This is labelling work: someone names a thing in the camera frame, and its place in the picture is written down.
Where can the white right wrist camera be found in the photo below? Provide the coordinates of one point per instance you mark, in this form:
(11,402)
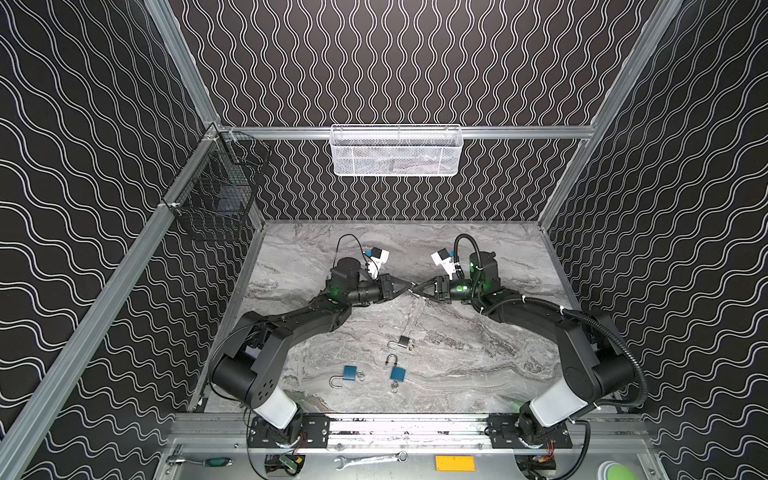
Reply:
(446,260)

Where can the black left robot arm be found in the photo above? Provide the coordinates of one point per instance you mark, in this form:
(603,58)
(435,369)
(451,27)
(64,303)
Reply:
(249,363)

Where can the blue padlock left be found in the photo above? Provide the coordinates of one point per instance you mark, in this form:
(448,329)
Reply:
(350,373)

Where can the green round button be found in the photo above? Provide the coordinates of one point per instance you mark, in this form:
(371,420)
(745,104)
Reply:
(611,470)

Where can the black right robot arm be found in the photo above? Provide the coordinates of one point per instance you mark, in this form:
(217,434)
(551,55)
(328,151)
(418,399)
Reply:
(595,361)

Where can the black wire mesh basket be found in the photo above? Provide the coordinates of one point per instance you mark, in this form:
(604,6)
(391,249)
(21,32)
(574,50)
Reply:
(218,203)

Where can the silver grey padlock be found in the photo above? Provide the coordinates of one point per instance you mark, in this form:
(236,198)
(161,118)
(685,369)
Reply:
(403,342)

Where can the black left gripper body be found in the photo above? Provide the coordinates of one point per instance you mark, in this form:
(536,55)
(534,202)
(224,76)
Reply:
(383,288)

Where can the blue padlock right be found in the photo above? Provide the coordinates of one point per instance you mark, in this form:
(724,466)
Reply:
(397,374)

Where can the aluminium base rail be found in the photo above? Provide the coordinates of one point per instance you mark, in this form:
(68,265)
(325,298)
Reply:
(420,433)

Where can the blue padlock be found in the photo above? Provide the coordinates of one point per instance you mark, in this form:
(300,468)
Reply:
(350,373)
(397,374)

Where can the silver open-end wrench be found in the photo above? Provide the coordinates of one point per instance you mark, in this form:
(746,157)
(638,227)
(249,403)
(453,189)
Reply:
(343,462)

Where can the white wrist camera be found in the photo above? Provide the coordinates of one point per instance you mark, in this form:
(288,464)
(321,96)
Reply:
(375,259)
(446,260)

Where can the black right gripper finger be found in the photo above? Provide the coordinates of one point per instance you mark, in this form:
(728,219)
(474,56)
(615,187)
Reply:
(425,284)
(424,296)

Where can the yellow label plate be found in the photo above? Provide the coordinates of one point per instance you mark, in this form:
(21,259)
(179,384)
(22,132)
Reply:
(455,464)

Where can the green handled screwdriver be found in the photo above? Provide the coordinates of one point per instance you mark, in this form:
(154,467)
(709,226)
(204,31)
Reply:
(214,462)

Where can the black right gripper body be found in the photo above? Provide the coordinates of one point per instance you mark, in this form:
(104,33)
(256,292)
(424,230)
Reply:
(439,288)

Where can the white wire mesh basket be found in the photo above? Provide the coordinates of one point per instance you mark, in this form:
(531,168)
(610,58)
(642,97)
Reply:
(407,150)

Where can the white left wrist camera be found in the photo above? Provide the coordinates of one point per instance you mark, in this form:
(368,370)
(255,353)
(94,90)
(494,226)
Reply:
(375,259)

